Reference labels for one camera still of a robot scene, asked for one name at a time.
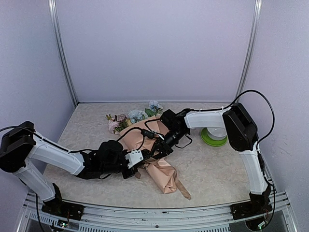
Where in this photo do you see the aluminium frame post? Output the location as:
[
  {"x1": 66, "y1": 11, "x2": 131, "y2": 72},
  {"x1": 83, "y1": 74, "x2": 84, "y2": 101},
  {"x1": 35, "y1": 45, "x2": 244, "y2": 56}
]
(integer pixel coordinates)
[
  {"x1": 235, "y1": 0, "x2": 263, "y2": 101},
  {"x1": 48, "y1": 0, "x2": 79, "y2": 108}
]

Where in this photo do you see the left aluminium frame post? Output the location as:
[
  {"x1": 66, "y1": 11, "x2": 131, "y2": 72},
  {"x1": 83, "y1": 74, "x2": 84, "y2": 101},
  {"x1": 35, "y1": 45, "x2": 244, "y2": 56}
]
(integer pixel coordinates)
[{"x1": 48, "y1": 0, "x2": 79, "y2": 108}]

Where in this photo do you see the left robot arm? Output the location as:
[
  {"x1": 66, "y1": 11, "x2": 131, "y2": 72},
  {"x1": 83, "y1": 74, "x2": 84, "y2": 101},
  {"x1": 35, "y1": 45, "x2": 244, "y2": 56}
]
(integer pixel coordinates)
[{"x1": 0, "y1": 121, "x2": 144, "y2": 215}]

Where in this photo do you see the pink rose stem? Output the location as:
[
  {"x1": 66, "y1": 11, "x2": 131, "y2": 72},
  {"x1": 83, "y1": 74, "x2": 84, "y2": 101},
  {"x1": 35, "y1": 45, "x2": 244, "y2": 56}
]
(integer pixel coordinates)
[{"x1": 106, "y1": 114, "x2": 129, "y2": 134}]

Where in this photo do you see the green plate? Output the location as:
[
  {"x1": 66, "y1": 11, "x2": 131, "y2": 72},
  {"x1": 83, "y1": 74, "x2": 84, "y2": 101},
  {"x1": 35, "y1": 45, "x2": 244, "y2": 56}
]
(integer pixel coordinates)
[{"x1": 200, "y1": 128, "x2": 227, "y2": 147}]

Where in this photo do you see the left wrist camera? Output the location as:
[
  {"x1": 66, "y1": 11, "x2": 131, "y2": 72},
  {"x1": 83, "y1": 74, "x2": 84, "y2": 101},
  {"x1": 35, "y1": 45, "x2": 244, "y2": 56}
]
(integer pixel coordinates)
[{"x1": 125, "y1": 149, "x2": 150, "y2": 169}]

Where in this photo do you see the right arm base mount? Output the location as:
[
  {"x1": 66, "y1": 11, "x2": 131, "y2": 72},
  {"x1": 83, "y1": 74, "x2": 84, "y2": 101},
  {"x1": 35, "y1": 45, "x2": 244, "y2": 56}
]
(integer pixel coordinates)
[{"x1": 230, "y1": 193, "x2": 272, "y2": 220}]

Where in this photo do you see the front aluminium rail base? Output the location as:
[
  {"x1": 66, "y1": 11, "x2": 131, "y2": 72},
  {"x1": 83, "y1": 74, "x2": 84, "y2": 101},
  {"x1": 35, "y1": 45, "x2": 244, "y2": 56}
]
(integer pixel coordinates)
[{"x1": 16, "y1": 190, "x2": 297, "y2": 232}]

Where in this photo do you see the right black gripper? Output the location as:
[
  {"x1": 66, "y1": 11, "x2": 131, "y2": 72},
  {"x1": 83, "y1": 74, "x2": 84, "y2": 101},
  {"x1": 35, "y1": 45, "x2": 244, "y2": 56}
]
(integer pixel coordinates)
[{"x1": 147, "y1": 128, "x2": 187, "y2": 161}]

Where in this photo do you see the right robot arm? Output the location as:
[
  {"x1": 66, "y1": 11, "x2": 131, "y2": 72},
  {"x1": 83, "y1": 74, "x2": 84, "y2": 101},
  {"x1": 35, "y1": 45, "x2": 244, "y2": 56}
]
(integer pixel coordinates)
[{"x1": 150, "y1": 103, "x2": 271, "y2": 215}]

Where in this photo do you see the right aluminium frame post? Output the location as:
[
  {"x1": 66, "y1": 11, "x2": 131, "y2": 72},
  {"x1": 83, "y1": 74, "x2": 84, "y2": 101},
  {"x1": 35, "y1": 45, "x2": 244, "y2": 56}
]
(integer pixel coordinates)
[{"x1": 235, "y1": 0, "x2": 263, "y2": 101}]

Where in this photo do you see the white ceramic bowl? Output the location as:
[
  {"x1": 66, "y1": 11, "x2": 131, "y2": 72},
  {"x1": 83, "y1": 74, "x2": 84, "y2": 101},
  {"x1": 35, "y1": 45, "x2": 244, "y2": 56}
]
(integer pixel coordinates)
[{"x1": 207, "y1": 128, "x2": 227, "y2": 141}]

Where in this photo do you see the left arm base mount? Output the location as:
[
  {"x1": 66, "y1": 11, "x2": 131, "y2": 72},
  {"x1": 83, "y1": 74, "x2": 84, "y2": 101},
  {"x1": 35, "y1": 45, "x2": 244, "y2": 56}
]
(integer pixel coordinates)
[{"x1": 42, "y1": 183, "x2": 84, "y2": 221}]

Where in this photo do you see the pink wrapping paper sheet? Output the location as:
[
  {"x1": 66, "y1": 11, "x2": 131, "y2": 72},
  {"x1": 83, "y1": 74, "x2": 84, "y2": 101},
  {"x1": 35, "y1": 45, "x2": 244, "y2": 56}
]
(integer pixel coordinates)
[{"x1": 119, "y1": 116, "x2": 179, "y2": 194}]

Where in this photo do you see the tan ribbon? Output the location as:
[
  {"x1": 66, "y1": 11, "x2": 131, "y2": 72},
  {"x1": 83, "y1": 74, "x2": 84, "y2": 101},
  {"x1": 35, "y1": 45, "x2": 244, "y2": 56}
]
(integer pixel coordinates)
[{"x1": 140, "y1": 158, "x2": 191, "y2": 201}]

